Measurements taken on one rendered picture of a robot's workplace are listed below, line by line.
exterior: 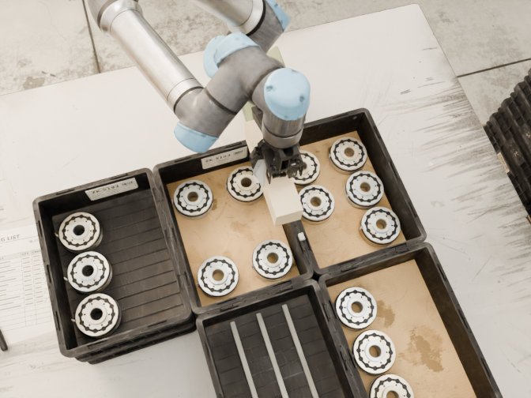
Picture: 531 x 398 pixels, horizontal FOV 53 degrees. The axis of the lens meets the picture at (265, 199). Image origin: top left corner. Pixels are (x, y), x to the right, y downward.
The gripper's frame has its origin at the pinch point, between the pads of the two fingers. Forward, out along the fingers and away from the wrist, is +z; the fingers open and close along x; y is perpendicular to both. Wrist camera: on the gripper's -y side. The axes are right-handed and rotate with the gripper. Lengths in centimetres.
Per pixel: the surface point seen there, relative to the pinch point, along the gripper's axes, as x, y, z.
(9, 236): -70, -17, 39
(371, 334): 14.3, 39.2, 22.6
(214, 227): -14.9, 1.3, 25.8
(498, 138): 112, -24, 85
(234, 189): -7.2, -6.7, 22.9
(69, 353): -53, 24, 16
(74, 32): -51, -144, 109
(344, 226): 18.5, 10.6, 25.7
